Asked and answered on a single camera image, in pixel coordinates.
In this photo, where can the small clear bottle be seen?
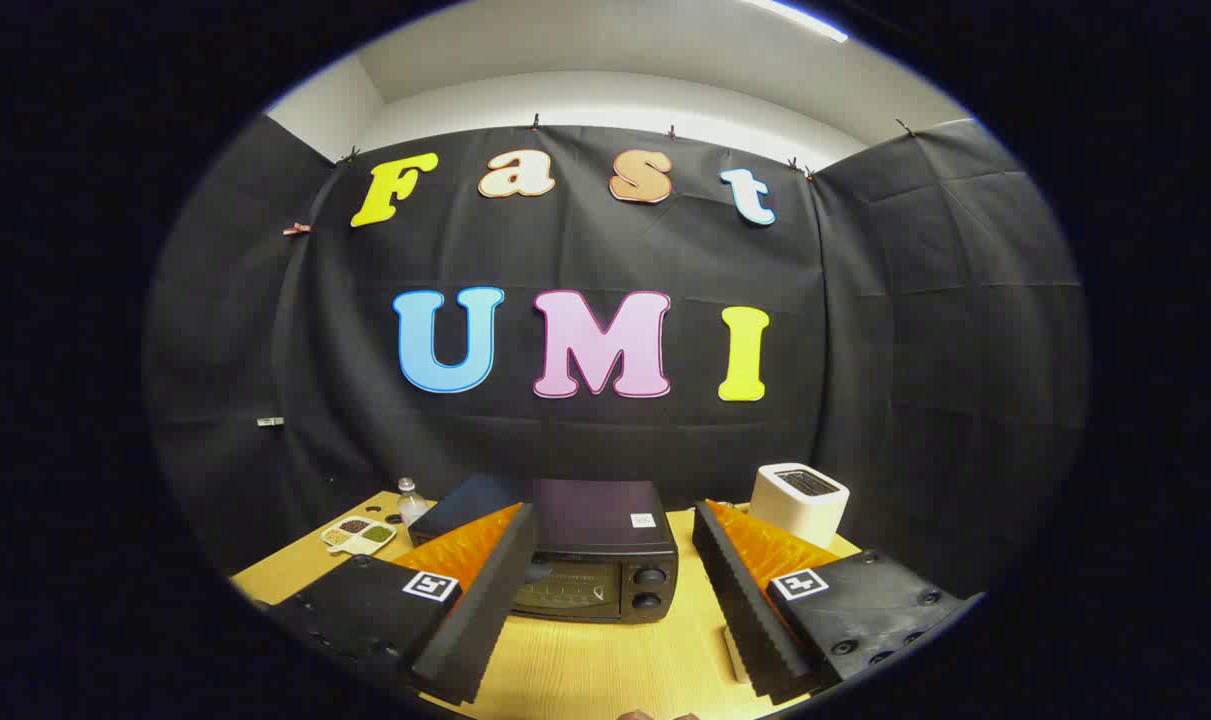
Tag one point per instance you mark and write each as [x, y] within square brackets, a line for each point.
[412, 505]

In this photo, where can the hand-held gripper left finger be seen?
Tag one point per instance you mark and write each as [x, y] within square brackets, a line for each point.
[485, 620]

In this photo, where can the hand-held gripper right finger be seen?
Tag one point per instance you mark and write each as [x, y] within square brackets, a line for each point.
[745, 610]

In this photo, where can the white rectangular dish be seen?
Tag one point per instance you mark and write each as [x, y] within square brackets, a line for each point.
[735, 655]

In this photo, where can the white toaster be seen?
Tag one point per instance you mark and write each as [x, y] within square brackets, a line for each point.
[795, 515]

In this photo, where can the black backdrop cloth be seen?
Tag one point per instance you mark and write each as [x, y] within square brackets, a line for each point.
[585, 250]

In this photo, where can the black toaster oven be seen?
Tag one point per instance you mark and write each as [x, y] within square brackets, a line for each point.
[605, 520]

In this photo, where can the white divided spice dish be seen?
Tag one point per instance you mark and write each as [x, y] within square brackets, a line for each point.
[360, 535]

